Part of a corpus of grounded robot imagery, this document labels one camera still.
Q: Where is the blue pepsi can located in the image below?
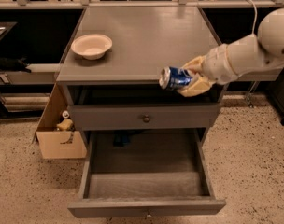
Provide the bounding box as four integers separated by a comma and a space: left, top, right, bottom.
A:
159, 67, 192, 90

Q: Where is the cardboard box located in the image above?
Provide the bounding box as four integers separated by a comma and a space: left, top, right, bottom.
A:
35, 84, 87, 159

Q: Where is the round brass drawer knob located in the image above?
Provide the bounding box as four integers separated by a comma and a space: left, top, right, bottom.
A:
143, 115, 150, 123

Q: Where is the open grey middle drawer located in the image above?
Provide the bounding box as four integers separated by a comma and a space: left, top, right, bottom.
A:
68, 129, 226, 218

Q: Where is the white cable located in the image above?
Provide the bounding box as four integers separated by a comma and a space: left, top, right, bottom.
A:
244, 0, 259, 35

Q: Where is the white paper bowl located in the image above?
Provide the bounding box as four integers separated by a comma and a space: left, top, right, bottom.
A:
71, 34, 113, 60

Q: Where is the white cap bottle in box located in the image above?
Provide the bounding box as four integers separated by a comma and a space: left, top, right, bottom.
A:
61, 110, 70, 119

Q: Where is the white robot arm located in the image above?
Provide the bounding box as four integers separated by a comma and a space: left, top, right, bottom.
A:
177, 8, 284, 97

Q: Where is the black cloth on shelf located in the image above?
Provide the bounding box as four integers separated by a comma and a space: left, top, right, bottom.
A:
0, 57, 31, 73

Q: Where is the grey drawer cabinet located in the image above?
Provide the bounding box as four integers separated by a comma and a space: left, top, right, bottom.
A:
57, 7, 223, 149

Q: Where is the closed grey top drawer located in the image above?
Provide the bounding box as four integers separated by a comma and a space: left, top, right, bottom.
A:
67, 105, 220, 131

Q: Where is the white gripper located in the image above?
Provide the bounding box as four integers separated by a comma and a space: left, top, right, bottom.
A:
177, 44, 238, 97

